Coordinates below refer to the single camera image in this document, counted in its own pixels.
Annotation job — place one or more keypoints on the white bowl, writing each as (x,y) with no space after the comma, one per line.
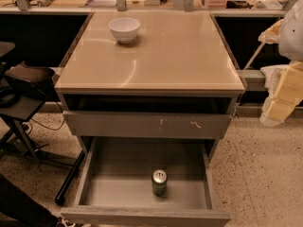
(125,29)

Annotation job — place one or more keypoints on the open grey middle drawer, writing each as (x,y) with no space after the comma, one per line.
(116,185)

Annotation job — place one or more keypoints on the grey drawer cabinet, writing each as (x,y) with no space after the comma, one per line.
(174,54)

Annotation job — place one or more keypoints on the green soda can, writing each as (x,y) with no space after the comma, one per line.
(159,180)

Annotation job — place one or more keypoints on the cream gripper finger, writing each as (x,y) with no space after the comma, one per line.
(271,34)
(285,93)

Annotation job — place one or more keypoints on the grey top drawer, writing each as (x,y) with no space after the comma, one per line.
(149,116)

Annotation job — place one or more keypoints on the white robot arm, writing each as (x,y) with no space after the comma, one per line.
(290,43)

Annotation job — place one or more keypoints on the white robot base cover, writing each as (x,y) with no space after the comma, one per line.
(268,71)

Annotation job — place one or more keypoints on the black trouser leg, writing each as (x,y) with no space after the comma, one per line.
(16,204)

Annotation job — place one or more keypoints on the dark brown bag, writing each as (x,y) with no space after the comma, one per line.
(35,82)

